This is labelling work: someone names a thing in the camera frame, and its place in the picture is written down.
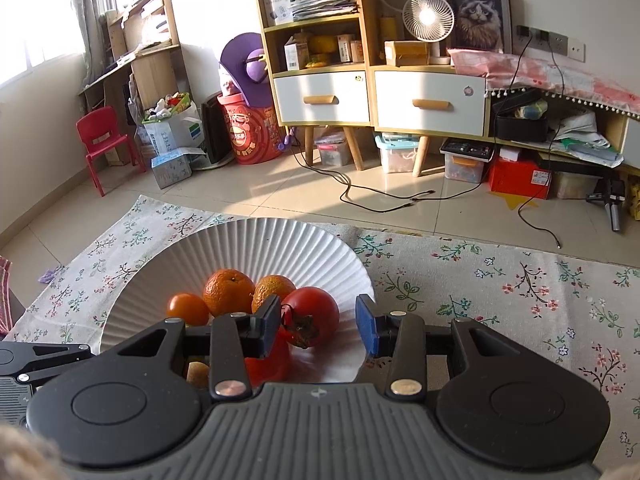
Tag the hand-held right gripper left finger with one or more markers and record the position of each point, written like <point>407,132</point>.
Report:
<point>270,327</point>

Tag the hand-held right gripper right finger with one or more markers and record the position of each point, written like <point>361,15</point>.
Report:
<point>367,327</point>

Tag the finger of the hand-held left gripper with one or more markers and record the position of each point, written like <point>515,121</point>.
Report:
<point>75,352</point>

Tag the orange mandarin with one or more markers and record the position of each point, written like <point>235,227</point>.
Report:
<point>229,292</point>
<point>272,290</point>

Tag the large red tomato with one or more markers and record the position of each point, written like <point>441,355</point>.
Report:
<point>270,367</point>

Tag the red tomato with stem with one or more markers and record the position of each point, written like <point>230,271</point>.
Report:
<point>312,312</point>

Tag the orange cherry tomato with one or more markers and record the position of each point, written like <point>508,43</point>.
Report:
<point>187,309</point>

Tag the white ribbed bowl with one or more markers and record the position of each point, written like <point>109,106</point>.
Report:
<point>250,245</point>

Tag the striped pink cloth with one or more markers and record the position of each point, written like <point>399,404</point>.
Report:
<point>4,290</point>

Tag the floral tablecloth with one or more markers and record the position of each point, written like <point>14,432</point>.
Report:
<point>475,285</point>

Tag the clear storage bin blue lid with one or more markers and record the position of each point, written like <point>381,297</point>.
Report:
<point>395,155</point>

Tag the small blue white box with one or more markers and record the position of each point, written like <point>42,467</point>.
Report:
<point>171,167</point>

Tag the clear storage bin black lid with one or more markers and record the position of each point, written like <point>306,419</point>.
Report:
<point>465,162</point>

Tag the red printed bucket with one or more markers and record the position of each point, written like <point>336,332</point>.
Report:
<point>250,132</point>

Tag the black panel heater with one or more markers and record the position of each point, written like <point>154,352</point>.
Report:
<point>215,130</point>

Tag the red box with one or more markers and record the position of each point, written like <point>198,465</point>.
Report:
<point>517,177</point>

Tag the white box with toys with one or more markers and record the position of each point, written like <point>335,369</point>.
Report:
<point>170,130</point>

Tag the red plastic chair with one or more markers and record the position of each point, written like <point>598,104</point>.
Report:
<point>100,127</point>

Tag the white cabinet drawer with sticker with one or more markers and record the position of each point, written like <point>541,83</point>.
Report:
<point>430,90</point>

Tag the black bag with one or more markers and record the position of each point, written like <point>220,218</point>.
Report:
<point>520,122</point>

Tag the purple hat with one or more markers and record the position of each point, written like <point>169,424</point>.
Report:
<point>240,57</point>

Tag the small milk carton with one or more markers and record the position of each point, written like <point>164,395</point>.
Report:
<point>296,55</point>

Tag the black handheld tool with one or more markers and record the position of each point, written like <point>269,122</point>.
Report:
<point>612,200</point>

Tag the brown cardboard box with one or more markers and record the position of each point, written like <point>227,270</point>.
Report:
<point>406,52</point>

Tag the wooden desk shelf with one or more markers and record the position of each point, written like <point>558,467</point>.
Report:
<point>150,65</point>

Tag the pile of papers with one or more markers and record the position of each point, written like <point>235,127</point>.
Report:
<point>585,135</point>

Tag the wooden shelf cabinet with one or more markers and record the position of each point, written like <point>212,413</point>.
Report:
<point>367,35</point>

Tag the pink patterned cloth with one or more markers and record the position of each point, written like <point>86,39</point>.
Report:
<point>550,77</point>

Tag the white desk fan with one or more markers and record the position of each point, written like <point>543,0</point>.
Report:
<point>427,15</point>

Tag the white cardboard box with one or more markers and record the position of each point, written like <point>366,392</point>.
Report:
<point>281,6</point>

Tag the stack of papers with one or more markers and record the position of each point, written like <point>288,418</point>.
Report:
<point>322,2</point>

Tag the framed cat picture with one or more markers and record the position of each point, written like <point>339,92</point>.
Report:
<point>475,15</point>

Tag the grey curtain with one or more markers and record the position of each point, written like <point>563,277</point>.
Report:
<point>87,10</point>

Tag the wall socket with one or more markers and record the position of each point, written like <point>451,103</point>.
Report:
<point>557,42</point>

